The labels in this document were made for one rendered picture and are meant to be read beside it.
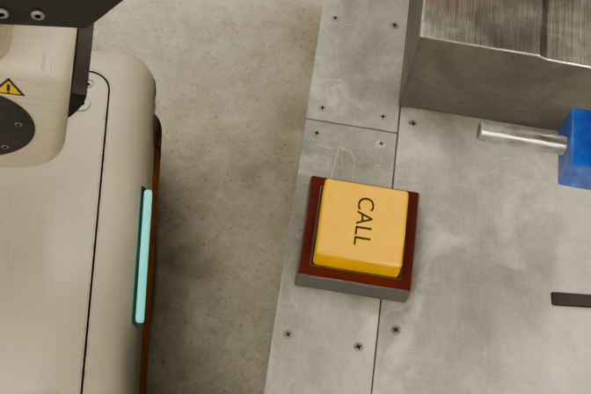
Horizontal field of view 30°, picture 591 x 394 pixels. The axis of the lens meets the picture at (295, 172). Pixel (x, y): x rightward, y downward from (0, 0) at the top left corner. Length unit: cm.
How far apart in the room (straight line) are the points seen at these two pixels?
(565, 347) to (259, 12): 122
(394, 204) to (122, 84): 77
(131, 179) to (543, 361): 76
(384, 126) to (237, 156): 92
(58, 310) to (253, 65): 67
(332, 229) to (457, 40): 16
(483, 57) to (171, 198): 98
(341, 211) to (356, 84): 14
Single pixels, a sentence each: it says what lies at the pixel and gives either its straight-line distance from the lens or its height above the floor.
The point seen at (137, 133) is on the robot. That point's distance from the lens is 146.
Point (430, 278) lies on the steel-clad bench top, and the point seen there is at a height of 80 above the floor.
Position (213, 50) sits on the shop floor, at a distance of 186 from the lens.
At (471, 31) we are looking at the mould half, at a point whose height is 89.
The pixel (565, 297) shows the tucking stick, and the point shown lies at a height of 80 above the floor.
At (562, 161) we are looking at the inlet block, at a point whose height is 93.
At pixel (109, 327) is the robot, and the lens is 133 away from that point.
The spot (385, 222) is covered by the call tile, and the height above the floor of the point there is 84.
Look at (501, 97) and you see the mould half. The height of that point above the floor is 83.
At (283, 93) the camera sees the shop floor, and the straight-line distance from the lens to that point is 182.
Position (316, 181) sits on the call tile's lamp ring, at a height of 82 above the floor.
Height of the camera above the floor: 151
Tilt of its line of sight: 60 degrees down
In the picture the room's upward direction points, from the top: 10 degrees clockwise
